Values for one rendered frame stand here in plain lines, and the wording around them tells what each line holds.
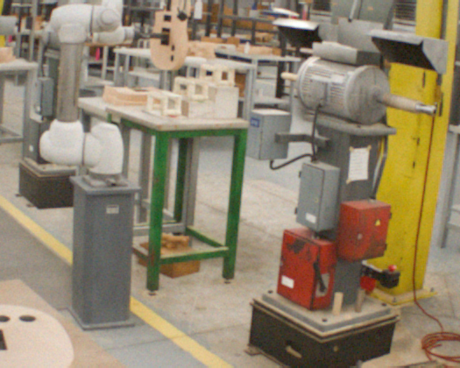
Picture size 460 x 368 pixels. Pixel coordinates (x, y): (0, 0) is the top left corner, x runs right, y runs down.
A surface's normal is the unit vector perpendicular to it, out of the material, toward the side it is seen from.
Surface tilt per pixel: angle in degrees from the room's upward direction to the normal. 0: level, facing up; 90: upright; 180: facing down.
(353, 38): 90
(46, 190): 90
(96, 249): 90
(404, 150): 90
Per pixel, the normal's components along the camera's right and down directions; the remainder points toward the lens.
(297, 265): -0.81, 0.07
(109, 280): 0.47, 0.25
